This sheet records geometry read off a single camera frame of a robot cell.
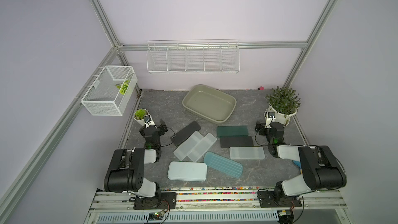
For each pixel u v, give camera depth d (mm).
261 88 1240
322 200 748
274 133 708
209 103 1120
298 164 503
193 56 992
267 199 739
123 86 810
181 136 943
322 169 457
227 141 938
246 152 887
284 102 876
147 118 782
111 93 813
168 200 739
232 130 974
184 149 891
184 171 838
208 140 935
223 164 829
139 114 943
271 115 798
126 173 434
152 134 693
